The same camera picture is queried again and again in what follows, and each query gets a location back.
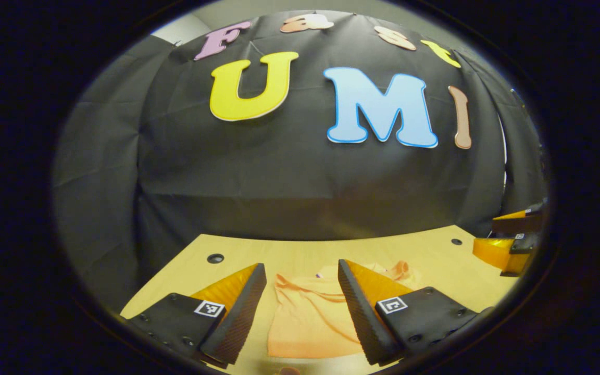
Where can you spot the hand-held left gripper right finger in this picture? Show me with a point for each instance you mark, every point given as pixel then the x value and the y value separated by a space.
pixel 362 317

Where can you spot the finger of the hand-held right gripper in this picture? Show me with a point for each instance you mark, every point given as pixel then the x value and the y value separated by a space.
pixel 495 252
pixel 516 224

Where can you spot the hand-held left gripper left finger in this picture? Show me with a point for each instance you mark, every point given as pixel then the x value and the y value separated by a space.
pixel 240 323

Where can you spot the orange polo T-shirt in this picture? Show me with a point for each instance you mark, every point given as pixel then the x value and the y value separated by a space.
pixel 305 323

